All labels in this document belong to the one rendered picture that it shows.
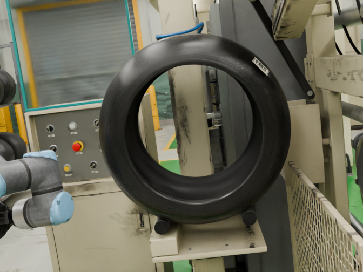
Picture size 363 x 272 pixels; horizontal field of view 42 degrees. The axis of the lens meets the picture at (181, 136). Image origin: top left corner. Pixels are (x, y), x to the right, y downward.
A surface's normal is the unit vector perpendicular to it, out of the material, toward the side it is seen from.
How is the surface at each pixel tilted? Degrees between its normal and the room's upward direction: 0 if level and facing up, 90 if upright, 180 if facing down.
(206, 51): 80
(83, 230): 90
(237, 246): 0
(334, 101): 90
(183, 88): 90
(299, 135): 90
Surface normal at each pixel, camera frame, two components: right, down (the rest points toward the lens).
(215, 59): 0.00, -0.02
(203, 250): -0.13, -0.98
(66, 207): 0.93, -0.10
